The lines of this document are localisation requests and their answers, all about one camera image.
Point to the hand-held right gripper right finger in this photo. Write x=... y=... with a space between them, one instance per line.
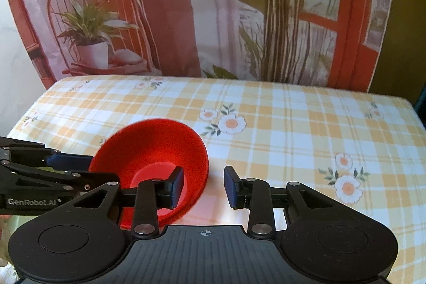
x=230 y=187

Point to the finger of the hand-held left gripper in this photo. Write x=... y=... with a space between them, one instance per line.
x=93 y=179
x=70 y=161

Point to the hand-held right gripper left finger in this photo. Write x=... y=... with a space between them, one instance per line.
x=176 y=187

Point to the red bowl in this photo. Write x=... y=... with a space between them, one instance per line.
x=149 y=144

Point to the yellow checked floral tablecloth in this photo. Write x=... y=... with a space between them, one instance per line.
x=283 y=137

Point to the white marble panel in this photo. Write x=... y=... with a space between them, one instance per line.
x=13 y=71

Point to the printed room scene backdrop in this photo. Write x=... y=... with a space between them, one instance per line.
x=199 y=4

